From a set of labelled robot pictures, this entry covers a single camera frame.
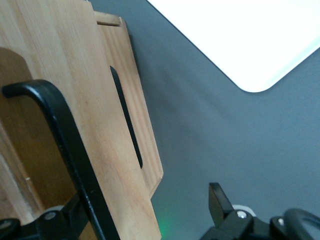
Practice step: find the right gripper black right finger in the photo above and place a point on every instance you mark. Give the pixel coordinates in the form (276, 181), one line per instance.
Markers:
(225, 220)

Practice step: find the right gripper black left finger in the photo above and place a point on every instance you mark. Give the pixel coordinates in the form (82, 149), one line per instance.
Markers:
(50, 225)

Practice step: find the wooden drawer with recessed front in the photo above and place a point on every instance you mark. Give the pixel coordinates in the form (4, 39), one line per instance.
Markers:
(62, 50)

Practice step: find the wooden drawer with plain front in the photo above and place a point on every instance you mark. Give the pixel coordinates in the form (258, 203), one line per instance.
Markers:
(146, 125)

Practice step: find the cream rectangular plastic tray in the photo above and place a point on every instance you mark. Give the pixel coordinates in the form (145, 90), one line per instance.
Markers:
(250, 37)

